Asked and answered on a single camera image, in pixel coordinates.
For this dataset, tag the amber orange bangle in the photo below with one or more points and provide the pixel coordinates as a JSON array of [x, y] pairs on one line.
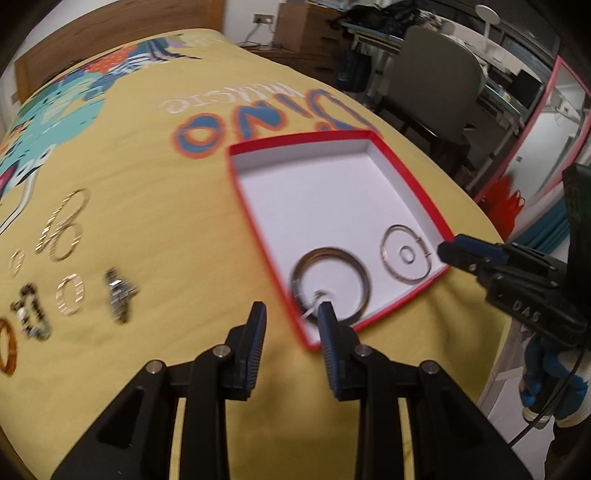
[[9, 348]]

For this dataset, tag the dark brown bangle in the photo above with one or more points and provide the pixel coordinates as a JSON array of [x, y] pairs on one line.
[[331, 274]]

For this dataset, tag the white desk lamp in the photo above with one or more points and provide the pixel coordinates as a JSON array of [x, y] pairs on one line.
[[490, 17]]

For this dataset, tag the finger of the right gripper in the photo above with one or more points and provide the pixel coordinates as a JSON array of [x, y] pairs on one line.
[[459, 258], [478, 247]]

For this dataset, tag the grey green chair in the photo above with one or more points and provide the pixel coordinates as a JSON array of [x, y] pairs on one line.
[[435, 85]]

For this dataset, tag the thin gold bangle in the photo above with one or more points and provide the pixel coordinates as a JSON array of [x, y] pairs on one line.
[[408, 254]]

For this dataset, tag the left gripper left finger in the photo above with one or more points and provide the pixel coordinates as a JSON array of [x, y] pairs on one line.
[[132, 438]]

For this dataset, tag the red jewelry box tray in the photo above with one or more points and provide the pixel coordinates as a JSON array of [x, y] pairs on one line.
[[338, 189]]

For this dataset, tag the wooden dresser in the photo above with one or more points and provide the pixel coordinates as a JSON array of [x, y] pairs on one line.
[[304, 41]]

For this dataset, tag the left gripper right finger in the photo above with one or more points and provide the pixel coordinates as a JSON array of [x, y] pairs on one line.
[[451, 438]]

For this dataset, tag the wooden headboard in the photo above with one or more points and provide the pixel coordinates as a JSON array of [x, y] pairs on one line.
[[108, 27]]

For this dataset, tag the silver wristwatch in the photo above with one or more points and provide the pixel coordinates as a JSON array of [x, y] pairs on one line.
[[121, 291]]

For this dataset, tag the wall power socket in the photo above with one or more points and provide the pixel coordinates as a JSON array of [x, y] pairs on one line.
[[263, 19]]

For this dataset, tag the red bag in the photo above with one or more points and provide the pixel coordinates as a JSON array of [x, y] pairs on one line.
[[502, 205]]

